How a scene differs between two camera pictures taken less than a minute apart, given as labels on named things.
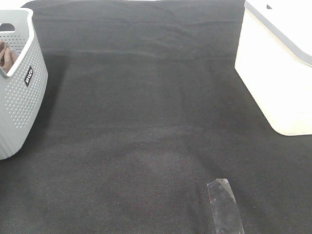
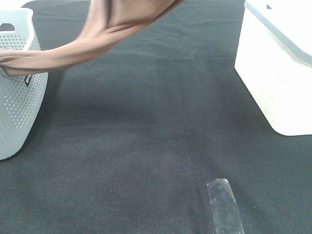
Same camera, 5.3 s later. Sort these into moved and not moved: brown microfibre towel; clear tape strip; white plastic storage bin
Moved: brown microfibre towel
Not moved: clear tape strip; white plastic storage bin
